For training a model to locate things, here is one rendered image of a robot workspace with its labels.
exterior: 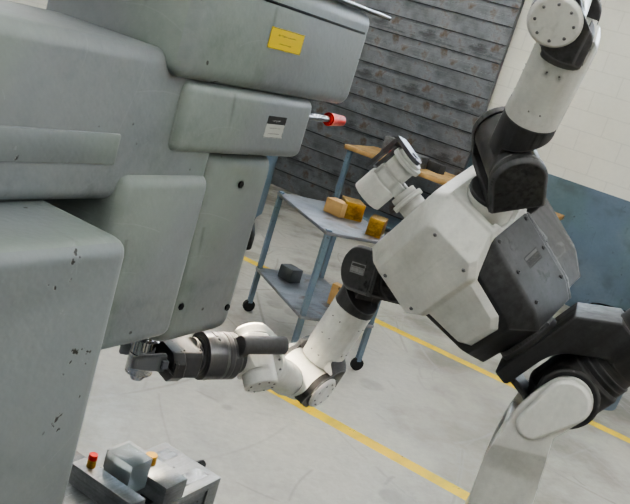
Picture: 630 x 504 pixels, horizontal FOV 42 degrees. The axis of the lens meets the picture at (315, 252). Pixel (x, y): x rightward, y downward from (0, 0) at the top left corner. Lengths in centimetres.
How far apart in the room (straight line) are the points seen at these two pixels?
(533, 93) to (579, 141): 746
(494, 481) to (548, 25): 83
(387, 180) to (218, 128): 46
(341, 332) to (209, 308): 44
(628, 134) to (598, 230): 98
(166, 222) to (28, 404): 35
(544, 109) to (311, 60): 36
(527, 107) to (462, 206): 21
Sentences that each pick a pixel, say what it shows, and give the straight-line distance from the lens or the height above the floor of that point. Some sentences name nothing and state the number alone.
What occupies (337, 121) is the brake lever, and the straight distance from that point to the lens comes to 147.
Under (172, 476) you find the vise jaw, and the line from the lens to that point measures 157.
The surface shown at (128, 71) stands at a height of 173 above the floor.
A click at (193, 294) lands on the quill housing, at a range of 131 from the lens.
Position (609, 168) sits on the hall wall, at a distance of 871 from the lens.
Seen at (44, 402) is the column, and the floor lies 138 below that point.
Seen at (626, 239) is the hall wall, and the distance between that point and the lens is 868.
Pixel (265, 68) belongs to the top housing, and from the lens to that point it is 121.
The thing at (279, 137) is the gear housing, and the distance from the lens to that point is 131.
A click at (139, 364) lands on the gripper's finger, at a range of 143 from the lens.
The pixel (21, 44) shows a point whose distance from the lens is 92.
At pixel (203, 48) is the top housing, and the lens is 109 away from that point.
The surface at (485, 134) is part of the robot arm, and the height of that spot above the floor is 176.
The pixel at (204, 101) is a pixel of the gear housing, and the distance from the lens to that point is 114.
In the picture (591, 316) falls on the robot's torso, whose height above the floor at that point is 151.
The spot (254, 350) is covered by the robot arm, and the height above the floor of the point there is 127.
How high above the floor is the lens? 183
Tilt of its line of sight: 14 degrees down
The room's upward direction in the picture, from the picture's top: 17 degrees clockwise
